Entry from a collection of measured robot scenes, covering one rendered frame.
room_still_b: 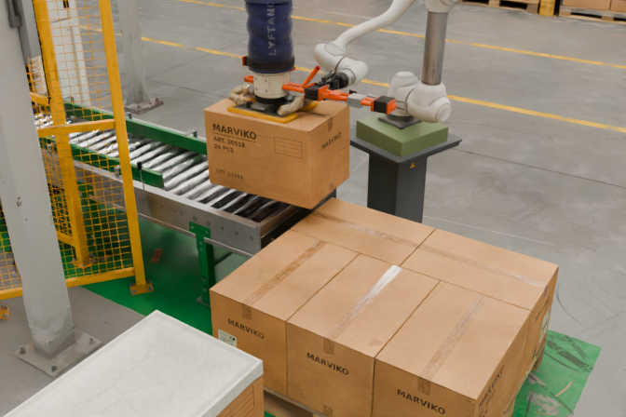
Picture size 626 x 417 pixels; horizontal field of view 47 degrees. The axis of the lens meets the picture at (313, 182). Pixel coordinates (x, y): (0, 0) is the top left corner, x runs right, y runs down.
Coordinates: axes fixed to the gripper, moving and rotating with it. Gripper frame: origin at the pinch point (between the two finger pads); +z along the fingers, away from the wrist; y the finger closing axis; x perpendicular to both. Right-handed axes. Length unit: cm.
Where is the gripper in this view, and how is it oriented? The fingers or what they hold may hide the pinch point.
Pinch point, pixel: (319, 91)
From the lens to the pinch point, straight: 335.0
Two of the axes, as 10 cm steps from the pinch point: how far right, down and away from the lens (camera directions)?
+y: 0.0, 8.9, 4.5
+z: -5.5, 3.8, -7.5
